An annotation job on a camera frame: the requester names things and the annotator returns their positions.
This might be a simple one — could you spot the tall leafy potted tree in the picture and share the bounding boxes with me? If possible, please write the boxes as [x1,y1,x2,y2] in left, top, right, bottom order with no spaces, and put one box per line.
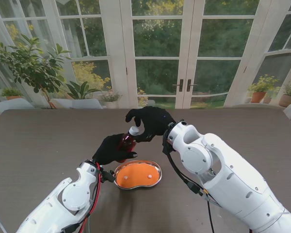
[0,33,72,109]

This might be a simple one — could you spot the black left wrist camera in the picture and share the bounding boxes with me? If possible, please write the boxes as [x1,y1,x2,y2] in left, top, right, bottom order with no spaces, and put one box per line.
[100,169,116,183]

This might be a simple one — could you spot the kidney-shaped steel tray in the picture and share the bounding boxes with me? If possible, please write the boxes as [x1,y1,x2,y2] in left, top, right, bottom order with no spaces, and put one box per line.
[113,159,163,190]

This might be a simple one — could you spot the red left arm cable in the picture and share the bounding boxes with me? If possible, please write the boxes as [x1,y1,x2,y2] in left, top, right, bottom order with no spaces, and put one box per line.
[79,163,105,233]

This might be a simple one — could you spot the small flowering plant white pot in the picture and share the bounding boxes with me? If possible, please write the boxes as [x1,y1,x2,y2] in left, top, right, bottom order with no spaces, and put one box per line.
[100,91,123,109]

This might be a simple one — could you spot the orange tray liner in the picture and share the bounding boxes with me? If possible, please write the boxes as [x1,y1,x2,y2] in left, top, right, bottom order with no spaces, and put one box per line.
[116,163,160,188]

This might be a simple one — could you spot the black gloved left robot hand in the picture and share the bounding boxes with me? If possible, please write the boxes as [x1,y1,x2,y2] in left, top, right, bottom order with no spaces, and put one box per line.
[92,133,138,166]

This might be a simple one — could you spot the green plant in beige pot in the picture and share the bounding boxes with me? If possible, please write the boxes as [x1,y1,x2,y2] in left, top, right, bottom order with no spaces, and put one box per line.
[278,80,291,108]

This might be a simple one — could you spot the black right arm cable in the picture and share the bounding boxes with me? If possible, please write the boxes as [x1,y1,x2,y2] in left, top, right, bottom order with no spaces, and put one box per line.
[162,139,216,233]

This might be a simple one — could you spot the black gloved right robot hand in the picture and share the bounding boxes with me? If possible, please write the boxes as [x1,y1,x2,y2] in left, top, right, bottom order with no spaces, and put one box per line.
[125,106,177,143]

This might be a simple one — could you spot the small bush in orange pot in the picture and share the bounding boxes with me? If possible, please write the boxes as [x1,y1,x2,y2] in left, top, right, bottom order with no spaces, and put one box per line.
[0,87,25,100]

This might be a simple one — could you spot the dark metal door handle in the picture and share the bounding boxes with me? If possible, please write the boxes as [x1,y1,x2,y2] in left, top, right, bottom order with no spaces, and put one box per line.
[173,79,184,92]
[187,79,199,92]

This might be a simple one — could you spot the broad-leaf green plant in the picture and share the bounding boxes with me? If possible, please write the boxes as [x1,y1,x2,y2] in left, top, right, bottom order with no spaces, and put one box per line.
[64,81,101,100]

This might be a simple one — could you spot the white rectangular planter box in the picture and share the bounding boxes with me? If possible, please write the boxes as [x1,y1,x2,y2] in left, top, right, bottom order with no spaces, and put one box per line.
[50,98,103,109]

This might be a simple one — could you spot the red translucent sample bottle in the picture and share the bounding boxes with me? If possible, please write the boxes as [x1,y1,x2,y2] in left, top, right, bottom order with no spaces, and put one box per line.
[117,132,137,163]

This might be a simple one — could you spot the yellow-green plant in terracotta pot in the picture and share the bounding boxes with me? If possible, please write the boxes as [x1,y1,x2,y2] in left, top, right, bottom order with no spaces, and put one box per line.
[246,74,281,104]

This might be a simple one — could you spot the pale grey armchair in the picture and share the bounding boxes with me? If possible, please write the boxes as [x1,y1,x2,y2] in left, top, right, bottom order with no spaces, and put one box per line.
[0,98,36,122]

